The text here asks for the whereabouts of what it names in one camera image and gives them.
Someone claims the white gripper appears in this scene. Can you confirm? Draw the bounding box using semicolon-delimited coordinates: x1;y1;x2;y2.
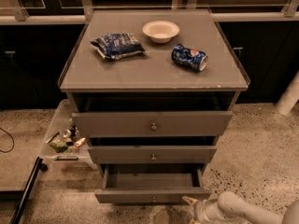
182;196;223;224

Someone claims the grey bottom drawer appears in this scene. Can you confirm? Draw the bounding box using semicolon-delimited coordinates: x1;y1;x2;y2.
95;163;211;204

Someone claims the grey drawer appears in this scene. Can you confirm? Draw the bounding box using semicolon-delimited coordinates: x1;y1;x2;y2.
88;137;217;164
71;92;232;137
95;163;211;204

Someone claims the grey middle drawer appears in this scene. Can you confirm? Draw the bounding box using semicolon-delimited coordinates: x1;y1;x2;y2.
88;137;217;164

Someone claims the grey drawer cabinet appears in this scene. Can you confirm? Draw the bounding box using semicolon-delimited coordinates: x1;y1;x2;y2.
57;8;251;175

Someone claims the grey top drawer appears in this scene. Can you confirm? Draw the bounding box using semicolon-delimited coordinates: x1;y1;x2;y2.
71;92;232;137

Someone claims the clear plastic storage bin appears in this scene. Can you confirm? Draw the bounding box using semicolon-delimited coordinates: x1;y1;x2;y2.
40;99;96;169

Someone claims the blue pepsi can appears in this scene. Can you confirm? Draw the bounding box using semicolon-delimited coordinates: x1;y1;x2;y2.
171;44;208;72

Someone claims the blue chip bag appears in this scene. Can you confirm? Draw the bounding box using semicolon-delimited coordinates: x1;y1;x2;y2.
91;33;145;60

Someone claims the black metal floor bar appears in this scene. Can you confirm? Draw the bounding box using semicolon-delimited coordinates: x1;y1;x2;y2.
10;157;43;224

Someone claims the white cylindrical post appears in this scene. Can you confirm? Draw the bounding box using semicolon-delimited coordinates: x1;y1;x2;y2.
276;71;299;115

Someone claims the black floor cable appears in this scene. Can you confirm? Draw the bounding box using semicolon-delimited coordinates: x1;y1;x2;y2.
0;127;16;154

